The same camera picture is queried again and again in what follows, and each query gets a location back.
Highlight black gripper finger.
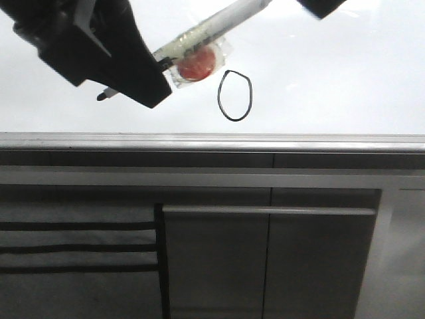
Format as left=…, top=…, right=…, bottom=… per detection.
left=1, top=1, right=171, bottom=108
left=297, top=0, right=345, bottom=19

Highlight white whiteboard marker pen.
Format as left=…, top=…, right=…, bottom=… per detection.
left=94, top=1, right=268, bottom=108

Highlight red magnet taped to marker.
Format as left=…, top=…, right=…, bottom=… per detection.
left=169, top=37, right=233, bottom=88

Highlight white whiteboard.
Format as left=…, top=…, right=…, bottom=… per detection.
left=1, top=1, right=424, bottom=152

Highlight grey cabinet with doors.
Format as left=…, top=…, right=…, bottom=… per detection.
left=1, top=150, right=424, bottom=318

